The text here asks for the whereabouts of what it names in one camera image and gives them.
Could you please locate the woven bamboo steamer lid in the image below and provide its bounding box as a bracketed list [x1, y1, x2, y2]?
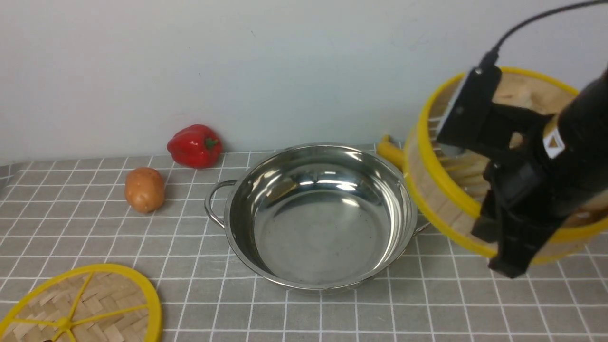
[0, 264, 163, 342]

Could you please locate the grey checked tablecloth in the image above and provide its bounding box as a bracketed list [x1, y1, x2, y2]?
[0, 150, 608, 342]

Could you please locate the brown potato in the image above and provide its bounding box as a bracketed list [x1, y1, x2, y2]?
[124, 167, 165, 214]

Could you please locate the yellow banana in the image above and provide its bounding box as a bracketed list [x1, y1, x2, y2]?
[376, 134, 404, 171]

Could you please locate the white dumpling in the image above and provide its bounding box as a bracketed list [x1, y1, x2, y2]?
[513, 90, 534, 110]

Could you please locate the stainless steel pot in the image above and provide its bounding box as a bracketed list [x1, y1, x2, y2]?
[204, 143, 419, 293]

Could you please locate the red bell pepper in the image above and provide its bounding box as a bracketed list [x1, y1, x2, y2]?
[167, 125, 223, 169]

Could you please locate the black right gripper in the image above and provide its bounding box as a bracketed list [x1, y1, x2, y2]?
[472, 145, 565, 279]

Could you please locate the black right camera cable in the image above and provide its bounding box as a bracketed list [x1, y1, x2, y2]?
[480, 0, 608, 67]

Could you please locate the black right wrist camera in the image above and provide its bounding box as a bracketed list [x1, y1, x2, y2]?
[435, 65, 551, 158]

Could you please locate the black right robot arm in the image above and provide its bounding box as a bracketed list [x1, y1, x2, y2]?
[471, 74, 607, 278]

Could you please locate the bamboo steamer basket yellow rim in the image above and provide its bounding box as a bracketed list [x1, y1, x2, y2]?
[402, 67, 607, 264]

